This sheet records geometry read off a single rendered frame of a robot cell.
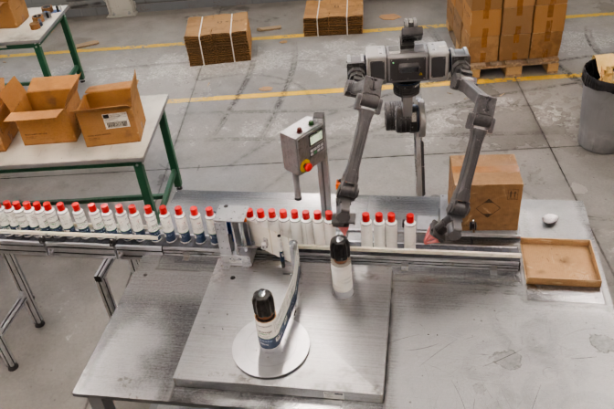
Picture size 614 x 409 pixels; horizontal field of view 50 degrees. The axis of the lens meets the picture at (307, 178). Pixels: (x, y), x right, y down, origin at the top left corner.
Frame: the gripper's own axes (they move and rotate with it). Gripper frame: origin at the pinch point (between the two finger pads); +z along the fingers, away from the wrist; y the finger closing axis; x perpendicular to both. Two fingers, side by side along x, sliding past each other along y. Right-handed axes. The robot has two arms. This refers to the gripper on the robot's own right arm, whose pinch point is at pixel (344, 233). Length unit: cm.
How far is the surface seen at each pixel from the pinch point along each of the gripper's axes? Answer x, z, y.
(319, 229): 4.1, 1.6, -12.1
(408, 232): 3.4, 1.3, 27.7
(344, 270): -25.5, -2.3, 2.7
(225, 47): 378, 86, -165
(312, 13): 453, 83, -85
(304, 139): 9.1, -43.6, -15.2
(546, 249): 15, 19, 89
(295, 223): 4.2, -1.8, -22.7
